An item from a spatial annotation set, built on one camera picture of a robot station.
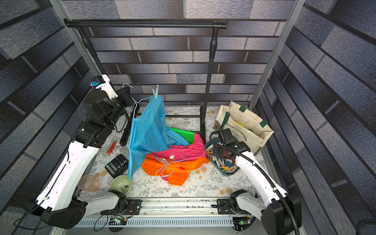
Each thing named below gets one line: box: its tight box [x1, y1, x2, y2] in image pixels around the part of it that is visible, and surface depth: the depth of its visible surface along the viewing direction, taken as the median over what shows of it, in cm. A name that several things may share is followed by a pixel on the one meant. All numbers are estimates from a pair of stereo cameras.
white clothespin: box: [152, 84, 160, 99], surface depth 79 cm
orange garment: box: [141, 155, 210, 187], surface depth 79 cm
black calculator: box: [104, 153, 129, 179], surface depth 87 cm
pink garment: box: [148, 133, 208, 161], surface depth 87 cm
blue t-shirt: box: [127, 94, 190, 180], surface depth 70 cm
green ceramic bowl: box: [109, 174, 132, 195], surface depth 81 cm
